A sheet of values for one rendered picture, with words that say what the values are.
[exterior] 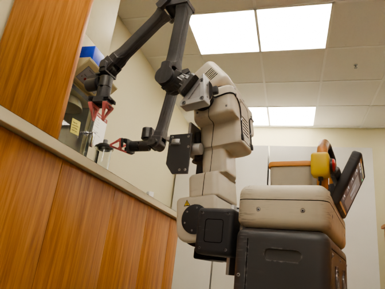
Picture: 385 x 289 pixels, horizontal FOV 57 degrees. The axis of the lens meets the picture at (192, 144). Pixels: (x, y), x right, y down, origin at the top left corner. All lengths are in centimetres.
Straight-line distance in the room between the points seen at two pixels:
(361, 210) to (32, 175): 388
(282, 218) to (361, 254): 356
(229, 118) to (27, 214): 78
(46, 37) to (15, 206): 103
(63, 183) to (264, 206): 79
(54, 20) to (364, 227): 380
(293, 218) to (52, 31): 153
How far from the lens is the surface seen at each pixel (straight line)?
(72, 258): 156
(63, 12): 207
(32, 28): 212
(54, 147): 134
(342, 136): 531
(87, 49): 200
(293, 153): 470
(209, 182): 127
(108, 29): 236
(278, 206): 100
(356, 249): 452
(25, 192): 129
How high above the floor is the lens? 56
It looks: 19 degrees up
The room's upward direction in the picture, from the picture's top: 7 degrees clockwise
